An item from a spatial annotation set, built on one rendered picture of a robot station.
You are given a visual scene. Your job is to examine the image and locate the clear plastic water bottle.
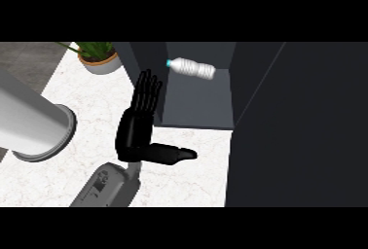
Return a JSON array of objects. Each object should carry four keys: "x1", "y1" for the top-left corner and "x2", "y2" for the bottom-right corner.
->
[{"x1": 165, "y1": 56, "x2": 217, "y2": 81}]

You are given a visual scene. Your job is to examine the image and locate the pale grey cylinder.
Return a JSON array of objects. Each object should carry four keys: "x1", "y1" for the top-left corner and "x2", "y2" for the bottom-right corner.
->
[{"x1": 0, "y1": 66, "x2": 78, "y2": 163}]

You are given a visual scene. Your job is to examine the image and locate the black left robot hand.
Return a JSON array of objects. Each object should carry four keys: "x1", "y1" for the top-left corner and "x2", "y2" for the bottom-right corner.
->
[{"x1": 113, "y1": 68, "x2": 199, "y2": 166}]

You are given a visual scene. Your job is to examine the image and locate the dark grey cabinet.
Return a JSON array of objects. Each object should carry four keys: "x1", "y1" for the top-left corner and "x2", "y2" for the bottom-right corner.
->
[{"x1": 112, "y1": 41, "x2": 286, "y2": 131}]

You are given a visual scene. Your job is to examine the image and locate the green plant in grey pot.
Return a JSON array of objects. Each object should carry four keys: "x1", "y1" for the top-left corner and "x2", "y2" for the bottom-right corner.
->
[{"x1": 56, "y1": 41, "x2": 124, "y2": 76}]

